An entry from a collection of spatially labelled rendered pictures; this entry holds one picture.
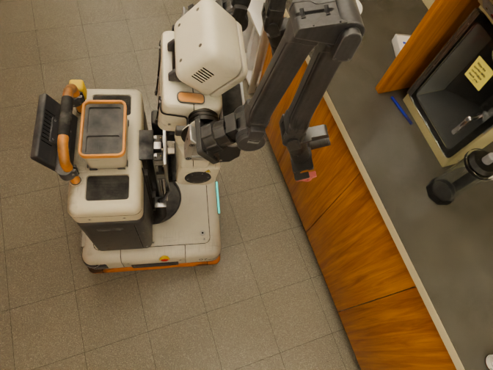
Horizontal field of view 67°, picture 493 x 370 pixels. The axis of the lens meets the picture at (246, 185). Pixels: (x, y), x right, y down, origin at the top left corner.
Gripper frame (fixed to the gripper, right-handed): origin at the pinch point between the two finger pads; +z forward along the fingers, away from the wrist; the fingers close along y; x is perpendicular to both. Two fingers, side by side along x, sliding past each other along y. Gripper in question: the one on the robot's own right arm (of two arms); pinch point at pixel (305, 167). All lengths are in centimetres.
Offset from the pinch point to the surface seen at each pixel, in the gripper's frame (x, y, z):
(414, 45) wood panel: -45, 35, -1
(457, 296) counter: -37, -46, 24
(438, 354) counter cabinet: -28, -62, 36
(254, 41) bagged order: 21, 124, 63
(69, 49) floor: 144, 147, 41
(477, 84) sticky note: -58, 13, -1
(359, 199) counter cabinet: -16.0, -3.8, 32.7
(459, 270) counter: -41, -38, 26
